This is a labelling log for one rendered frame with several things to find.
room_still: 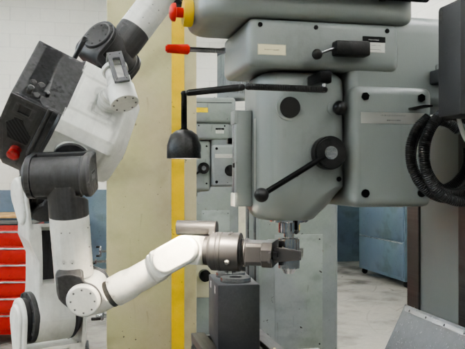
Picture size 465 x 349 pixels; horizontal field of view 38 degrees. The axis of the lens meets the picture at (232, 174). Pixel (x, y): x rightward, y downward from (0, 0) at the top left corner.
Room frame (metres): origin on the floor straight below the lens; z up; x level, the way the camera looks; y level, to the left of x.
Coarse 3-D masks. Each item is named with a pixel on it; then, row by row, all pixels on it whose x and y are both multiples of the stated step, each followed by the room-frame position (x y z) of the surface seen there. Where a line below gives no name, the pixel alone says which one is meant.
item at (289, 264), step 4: (280, 244) 1.50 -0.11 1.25; (284, 244) 1.49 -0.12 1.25; (288, 244) 1.49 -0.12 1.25; (292, 244) 1.49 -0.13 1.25; (296, 244) 1.50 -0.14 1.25; (288, 248) 1.49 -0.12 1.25; (292, 248) 1.49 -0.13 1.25; (296, 248) 1.50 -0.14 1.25; (296, 260) 1.50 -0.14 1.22; (280, 264) 1.50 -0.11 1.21; (284, 264) 1.49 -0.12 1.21; (288, 264) 1.49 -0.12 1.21; (292, 264) 1.49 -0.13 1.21; (296, 264) 1.50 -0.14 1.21; (280, 268) 1.50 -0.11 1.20; (284, 268) 1.49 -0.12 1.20; (288, 268) 1.49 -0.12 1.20; (292, 268) 1.49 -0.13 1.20; (296, 268) 1.50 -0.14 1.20
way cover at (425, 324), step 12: (408, 312) 1.72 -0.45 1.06; (420, 312) 1.67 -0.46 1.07; (396, 324) 1.74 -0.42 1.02; (408, 324) 1.69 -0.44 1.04; (420, 324) 1.65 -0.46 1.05; (432, 324) 1.60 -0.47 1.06; (444, 324) 1.55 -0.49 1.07; (456, 324) 1.52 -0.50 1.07; (396, 336) 1.72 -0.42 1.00; (408, 336) 1.67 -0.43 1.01; (420, 336) 1.62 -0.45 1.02; (432, 336) 1.58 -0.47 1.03; (444, 336) 1.54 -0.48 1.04; (456, 336) 1.50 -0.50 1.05; (408, 348) 1.64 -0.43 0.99; (420, 348) 1.60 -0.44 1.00; (432, 348) 1.55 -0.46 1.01; (444, 348) 1.51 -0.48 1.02; (456, 348) 1.48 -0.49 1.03
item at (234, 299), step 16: (224, 272) 2.05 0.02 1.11; (240, 272) 2.05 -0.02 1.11; (224, 288) 1.89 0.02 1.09; (240, 288) 1.90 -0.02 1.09; (256, 288) 1.91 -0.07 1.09; (224, 304) 1.89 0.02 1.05; (240, 304) 1.90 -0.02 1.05; (256, 304) 1.91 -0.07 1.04; (224, 320) 1.89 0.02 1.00; (240, 320) 1.90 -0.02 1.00; (256, 320) 1.91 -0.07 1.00; (224, 336) 1.89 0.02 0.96; (240, 336) 1.90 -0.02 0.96; (256, 336) 1.91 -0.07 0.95
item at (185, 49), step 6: (168, 48) 1.55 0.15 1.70; (174, 48) 1.55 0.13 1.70; (180, 48) 1.55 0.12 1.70; (186, 48) 1.55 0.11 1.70; (192, 48) 1.56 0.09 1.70; (198, 48) 1.56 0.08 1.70; (204, 48) 1.57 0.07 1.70; (210, 48) 1.57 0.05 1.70; (216, 48) 1.57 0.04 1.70; (222, 48) 1.58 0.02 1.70; (186, 54) 1.56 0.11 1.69
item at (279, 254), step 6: (276, 252) 1.48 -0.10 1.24; (282, 252) 1.49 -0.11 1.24; (288, 252) 1.48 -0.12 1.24; (294, 252) 1.48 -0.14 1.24; (300, 252) 1.48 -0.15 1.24; (276, 258) 1.48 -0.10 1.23; (282, 258) 1.49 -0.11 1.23; (288, 258) 1.48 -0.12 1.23; (294, 258) 1.48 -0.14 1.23; (300, 258) 1.48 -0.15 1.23
